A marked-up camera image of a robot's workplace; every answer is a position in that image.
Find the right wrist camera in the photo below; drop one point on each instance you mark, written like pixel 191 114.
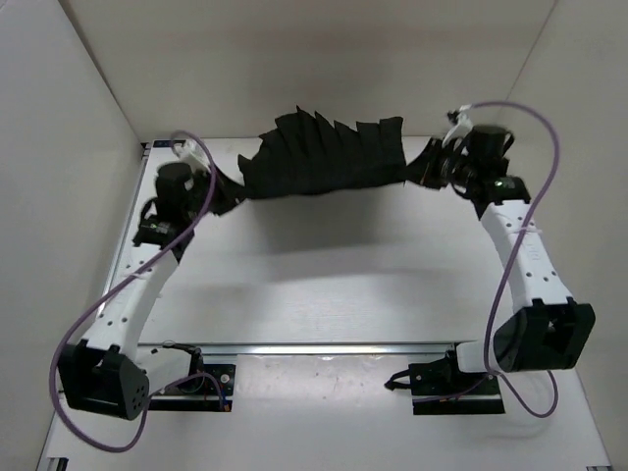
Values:
pixel 460 124

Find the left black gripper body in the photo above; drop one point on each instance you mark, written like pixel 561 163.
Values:
pixel 196 199

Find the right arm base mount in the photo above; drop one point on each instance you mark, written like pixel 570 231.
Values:
pixel 440 388

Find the left blue corner label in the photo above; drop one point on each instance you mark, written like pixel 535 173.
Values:
pixel 164 143

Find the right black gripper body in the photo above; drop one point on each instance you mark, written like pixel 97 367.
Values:
pixel 443 169

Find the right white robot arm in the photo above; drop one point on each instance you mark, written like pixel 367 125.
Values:
pixel 548 328

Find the black pleated skirt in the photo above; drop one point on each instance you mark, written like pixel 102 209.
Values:
pixel 305 154

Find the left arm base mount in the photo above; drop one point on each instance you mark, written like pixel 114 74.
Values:
pixel 184 378

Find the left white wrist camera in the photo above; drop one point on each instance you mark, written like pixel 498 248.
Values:
pixel 191 153

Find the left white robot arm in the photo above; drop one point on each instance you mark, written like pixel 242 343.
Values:
pixel 104 372

